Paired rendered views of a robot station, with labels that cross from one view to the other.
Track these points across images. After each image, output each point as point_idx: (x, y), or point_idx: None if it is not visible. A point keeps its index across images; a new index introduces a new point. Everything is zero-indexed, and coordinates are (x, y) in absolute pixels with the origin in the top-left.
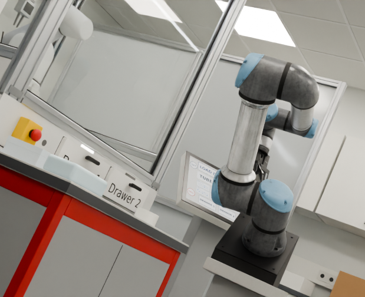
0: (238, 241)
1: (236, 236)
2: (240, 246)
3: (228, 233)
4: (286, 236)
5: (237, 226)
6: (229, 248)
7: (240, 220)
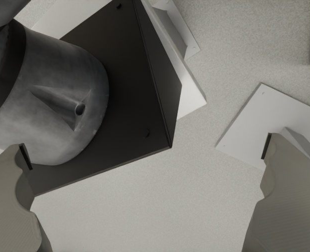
0: (102, 50)
1: (114, 56)
2: (91, 45)
3: (134, 42)
4: (31, 176)
5: (132, 83)
6: (105, 18)
7: (142, 112)
